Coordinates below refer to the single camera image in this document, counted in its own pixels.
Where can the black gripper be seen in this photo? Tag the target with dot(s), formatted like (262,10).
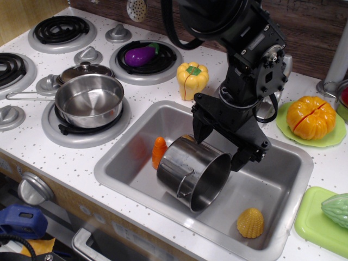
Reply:
(237,124)

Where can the steel pot with handles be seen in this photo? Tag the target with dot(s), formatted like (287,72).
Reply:
(194,173)

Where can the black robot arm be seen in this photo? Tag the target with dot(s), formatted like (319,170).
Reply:
(256,69)

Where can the steel sink basin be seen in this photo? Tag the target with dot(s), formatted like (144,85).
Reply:
(275,186)

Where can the steel pot at right edge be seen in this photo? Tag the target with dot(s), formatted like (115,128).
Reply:
(340,95)

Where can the steel pot lid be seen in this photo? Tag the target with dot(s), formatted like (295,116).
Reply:
(82,69)

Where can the silver toy faucet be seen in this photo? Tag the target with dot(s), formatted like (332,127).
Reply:
(268,111)

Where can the orange toy carrot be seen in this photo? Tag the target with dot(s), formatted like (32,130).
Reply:
(159,148)

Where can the yellow toy bell pepper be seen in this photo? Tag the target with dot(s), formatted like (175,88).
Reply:
(192,78)

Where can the yellow toy corn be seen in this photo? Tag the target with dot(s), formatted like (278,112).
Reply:
(250,223)

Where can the orange toy pumpkin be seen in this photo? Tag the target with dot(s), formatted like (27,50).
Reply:
(311,118)

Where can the black coil burner back right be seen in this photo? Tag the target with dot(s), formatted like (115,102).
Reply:
(161,68)

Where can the black coil burner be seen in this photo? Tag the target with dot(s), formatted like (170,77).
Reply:
(17,73)
(61,34)
(50,124)
(161,68)

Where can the purple toy eggplant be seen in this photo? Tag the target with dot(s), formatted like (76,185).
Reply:
(142,55)

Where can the light green square plate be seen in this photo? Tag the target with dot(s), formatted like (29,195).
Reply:
(313,225)

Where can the green toy bitter gourd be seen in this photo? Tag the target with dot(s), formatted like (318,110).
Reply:
(335,208)

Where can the grey metal pole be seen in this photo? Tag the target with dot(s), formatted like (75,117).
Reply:
(337,69)

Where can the grey stove knob top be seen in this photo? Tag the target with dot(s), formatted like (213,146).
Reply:
(117,35)

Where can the hanging perforated skimmer spoon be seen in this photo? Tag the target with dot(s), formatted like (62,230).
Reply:
(137,10)

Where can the grey stove knob middle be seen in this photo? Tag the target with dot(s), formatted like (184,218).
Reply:
(90,54)

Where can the black coil burner front right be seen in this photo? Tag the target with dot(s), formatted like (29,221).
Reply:
(50,124)

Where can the grey stove knob under lid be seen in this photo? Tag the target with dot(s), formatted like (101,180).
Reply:
(48,83)

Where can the grey oven knob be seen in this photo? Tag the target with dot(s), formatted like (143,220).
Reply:
(33,191)

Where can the black coil burner back left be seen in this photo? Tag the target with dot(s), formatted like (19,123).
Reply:
(61,34)

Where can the blue clamp tool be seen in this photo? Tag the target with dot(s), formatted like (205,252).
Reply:
(23,221)

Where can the grey stove knob left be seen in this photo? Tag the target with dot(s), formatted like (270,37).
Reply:
(11,117)

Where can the black coil burner front left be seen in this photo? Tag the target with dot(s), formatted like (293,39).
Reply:
(17,73)

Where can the steel saucepan with handle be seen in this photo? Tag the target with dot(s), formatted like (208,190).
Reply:
(87,101)

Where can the silver oven door handle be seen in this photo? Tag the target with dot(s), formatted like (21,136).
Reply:
(81,244)

